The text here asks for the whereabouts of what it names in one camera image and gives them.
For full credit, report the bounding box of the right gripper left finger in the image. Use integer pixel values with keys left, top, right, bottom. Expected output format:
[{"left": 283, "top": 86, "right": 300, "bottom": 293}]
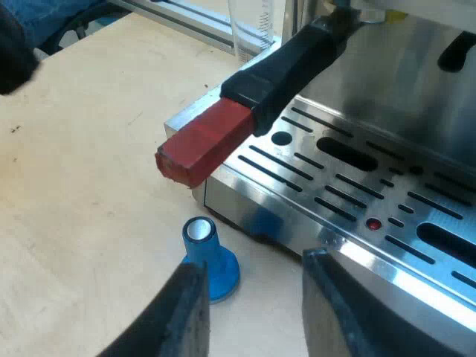
[{"left": 99, "top": 261, "right": 212, "bottom": 357}]

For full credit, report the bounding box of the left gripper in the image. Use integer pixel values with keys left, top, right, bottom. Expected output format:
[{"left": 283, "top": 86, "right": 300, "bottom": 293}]
[{"left": 0, "top": 0, "right": 42, "bottom": 96}]

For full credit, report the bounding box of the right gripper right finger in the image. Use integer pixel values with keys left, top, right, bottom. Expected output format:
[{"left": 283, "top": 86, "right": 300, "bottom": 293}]
[{"left": 301, "top": 248, "right": 476, "bottom": 357}]

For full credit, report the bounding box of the steel espresso machine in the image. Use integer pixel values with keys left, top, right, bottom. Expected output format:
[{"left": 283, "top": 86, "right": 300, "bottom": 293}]
[{"left": 202, "top": 0, "right": 476, "bottom": 317}]

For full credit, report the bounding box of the bright blue tamper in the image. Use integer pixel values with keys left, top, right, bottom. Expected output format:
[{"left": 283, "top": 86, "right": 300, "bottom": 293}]
[{"left": 181, "top": 216, "right": 241, "bottom": 305}]

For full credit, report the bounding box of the clear measuring glass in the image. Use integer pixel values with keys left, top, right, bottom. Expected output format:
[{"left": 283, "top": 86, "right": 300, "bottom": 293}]
[{"left": 227, "top": 0, "right": 277, "bottom": 63}]

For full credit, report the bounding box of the aluminium rail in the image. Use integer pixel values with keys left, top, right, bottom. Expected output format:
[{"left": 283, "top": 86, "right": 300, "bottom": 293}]
[{"left": 111, "top": 0, "right": 261, "bottom": 57}]

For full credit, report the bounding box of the filter holder with red-ended handle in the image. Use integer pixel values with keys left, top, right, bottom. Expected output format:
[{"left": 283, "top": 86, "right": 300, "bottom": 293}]
[{"left": 153, "top": 5, "right": 364, "bottom": 190}]

